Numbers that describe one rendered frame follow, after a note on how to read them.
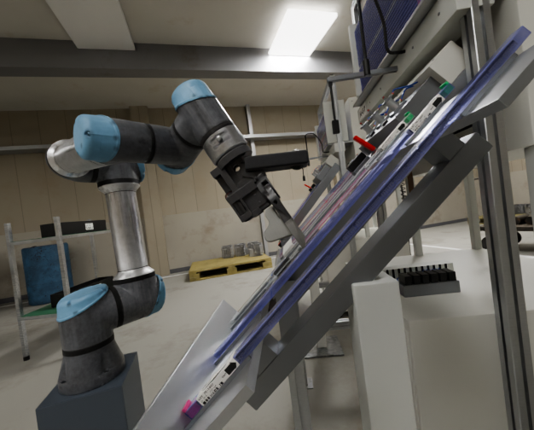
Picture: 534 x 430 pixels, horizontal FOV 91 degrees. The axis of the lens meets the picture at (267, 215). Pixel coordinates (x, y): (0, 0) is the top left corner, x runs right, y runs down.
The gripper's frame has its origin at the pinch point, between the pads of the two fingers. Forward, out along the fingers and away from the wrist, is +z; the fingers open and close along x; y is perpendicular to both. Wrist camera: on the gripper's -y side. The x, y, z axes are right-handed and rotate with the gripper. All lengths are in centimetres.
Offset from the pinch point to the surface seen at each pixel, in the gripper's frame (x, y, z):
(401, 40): -33, -57, -28
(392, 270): -47, -19, 34
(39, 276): -308, 349, -129
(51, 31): -219, 96, -304
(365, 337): 13.8, 0.6, 13.7
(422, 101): -20.0, -44.0, -9.0
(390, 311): 13.8, -4.0, 12.6
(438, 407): -16, -3, 54
